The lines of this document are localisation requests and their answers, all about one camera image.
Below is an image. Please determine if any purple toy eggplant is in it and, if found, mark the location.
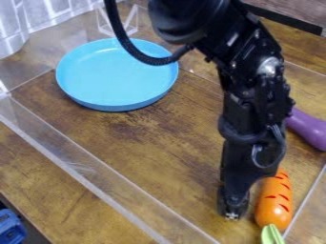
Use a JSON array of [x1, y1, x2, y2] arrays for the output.
[[287, 108, 326, 152]]

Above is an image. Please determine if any blue plastic plate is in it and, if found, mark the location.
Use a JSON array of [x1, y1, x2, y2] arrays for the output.
[[57, 38, 178, 112]]

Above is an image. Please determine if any white curtain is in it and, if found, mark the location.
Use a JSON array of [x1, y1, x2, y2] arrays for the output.
[[0, 0, 103, 59]]

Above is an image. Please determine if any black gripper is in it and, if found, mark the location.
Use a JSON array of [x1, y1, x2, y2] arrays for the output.
[[217, 117, 287, 220]]

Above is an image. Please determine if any blue object at corner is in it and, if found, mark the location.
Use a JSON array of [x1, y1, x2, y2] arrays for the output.
[[0, 209, 27, 244]]

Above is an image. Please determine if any black bar in background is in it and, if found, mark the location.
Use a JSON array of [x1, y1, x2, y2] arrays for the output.
[[244, 0, 326, 37]]

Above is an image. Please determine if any clear acrylic enclosure wall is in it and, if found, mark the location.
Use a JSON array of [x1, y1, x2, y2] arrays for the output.
[[0, 81, 221, 244]]

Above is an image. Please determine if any orange toy carrot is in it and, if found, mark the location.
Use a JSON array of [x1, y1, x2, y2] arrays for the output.
[[256, 169, 295, 244]]

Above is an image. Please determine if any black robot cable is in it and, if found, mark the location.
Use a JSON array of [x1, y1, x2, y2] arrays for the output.
[[103, 0, 196, 67]]

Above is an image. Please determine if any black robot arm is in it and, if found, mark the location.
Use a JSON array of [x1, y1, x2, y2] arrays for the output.
[[150, 0, 295, 220]]

